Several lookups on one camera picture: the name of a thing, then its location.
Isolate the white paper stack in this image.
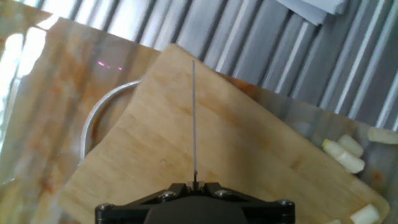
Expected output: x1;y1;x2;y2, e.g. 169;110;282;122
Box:
275;0;349;26

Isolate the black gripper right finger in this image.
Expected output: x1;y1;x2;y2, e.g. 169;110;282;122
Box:
195;182;296;224

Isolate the short cut scallion piece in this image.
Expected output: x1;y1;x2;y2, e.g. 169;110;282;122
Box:
337;134;364;158
368;126;398;146
322;138;366;174
349;203;381;224

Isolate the steel cleaver knife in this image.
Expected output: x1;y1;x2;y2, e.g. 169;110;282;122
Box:
191;60;199;191

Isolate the wooden cutting board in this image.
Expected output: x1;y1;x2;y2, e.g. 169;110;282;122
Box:
57;43;391;224

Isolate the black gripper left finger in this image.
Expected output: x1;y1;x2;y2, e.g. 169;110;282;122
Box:
95;183;195;224

